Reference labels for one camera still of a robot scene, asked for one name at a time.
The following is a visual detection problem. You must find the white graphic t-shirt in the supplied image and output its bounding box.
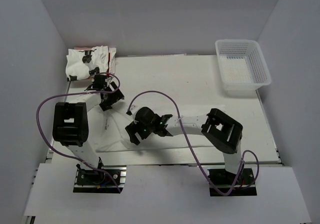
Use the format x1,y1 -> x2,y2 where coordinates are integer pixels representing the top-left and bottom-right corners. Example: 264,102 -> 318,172
88,101 -> 225,153

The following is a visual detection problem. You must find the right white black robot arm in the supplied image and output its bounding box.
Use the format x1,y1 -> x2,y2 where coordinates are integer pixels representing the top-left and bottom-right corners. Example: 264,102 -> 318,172
125,107 -> 244,184

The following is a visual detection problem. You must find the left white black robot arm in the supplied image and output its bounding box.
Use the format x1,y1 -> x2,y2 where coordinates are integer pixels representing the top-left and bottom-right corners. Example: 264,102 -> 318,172
52,73 -> 124,184

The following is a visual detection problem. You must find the folded white robot-print t-shirt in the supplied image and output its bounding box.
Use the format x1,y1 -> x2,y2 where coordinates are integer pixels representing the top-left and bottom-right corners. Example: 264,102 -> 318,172
65,46 -> 110,81

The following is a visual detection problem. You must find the white plastic mesh basket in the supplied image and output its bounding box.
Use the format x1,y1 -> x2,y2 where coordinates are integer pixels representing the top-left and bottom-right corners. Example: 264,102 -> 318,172
215,39 -> 272,91

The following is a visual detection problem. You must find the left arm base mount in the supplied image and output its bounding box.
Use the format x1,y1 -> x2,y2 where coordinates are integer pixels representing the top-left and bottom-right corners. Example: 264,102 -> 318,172
73,164 -> 127,194

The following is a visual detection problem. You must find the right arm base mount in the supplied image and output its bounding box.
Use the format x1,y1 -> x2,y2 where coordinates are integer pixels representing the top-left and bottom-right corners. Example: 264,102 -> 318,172
207,168 -> 258,197

